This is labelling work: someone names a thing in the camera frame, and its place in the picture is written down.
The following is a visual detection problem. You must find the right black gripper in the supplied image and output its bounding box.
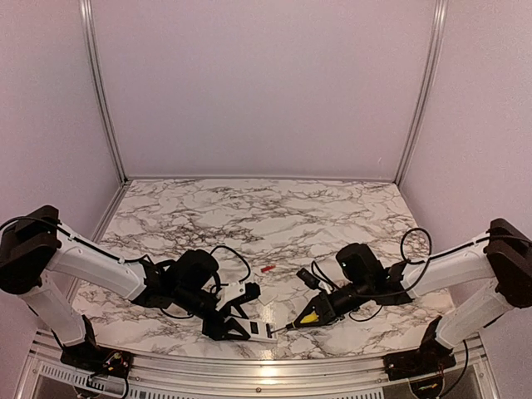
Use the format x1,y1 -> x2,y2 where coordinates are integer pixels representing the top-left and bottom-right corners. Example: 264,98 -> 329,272
293,278 -> 372,328

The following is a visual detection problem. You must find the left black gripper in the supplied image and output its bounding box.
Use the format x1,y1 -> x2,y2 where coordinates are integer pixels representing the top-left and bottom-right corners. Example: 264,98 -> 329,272
175,284 -> 252,341

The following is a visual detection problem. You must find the yellow handled screwdriver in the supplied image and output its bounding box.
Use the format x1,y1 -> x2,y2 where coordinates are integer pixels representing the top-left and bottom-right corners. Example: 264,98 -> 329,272
272,312 -> 319,333

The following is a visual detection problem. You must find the white red remote control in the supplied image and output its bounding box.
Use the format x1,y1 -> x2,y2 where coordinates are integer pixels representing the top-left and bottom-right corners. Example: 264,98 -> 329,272
237,319 -> 278,343

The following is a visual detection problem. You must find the white battery cover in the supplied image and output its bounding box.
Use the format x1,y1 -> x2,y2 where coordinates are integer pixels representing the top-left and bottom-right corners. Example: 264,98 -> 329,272
258,288 -> 278,306

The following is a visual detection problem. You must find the red AAA battery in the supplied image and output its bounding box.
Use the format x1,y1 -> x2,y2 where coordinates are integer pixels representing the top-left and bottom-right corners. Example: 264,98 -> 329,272
261,265 -> 276,273

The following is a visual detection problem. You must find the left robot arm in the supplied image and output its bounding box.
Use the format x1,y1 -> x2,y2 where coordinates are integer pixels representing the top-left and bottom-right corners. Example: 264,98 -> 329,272
1,205 -> 250,377

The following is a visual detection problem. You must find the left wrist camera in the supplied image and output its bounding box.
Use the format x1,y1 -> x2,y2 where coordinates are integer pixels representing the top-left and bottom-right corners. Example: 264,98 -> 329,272
216,283 -> 261,312

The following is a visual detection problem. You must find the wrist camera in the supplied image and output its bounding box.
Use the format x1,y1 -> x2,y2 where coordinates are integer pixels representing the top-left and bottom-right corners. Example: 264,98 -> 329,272
216,283 -> 261,312
296,268 -> 336,293

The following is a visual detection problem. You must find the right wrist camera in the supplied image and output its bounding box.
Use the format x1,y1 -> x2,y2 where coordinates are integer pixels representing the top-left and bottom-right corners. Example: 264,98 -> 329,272
296,268 -> 336,293

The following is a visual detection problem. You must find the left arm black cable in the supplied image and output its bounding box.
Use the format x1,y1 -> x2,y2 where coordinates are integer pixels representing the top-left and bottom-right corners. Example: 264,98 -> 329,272
0,215 -> 253,321

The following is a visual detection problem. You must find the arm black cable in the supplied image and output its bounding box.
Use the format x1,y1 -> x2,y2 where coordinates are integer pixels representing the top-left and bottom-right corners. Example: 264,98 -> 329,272
0,215 -> 253,321
311,226 -> 532,323

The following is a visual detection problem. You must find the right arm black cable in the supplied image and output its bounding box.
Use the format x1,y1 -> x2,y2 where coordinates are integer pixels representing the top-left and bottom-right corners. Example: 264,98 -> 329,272
311,226 -> 532,323

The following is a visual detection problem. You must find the front aluminium frame rail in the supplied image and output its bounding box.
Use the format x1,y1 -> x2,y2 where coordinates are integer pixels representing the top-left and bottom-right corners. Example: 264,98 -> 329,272
15,332 -> 499,398

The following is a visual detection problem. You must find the right aluminium frame post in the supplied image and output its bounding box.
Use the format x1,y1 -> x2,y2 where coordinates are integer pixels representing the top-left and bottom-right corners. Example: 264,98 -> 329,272
393,0 -> 448,189

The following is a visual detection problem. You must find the aluminium frame post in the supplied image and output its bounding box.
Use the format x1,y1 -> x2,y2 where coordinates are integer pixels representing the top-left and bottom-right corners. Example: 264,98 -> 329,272
393,0 -> 448,189
79,0 -> 128,185

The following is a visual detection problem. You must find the left aluminium frame post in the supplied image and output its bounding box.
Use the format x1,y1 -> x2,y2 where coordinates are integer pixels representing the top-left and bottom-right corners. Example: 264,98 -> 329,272
79,0 -> 128,185

